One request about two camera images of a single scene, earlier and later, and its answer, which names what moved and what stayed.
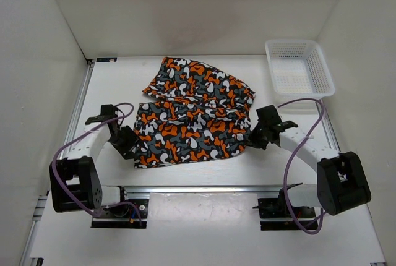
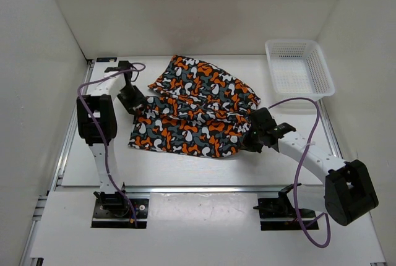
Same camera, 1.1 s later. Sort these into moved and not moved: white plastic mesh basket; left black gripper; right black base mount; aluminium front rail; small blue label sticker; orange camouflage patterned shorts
Moved: orange camouflage patterned shorts; left black gripper
Not moved: right black base mount; aluminium front rail; small blue label sticker; white plastic mesh basket
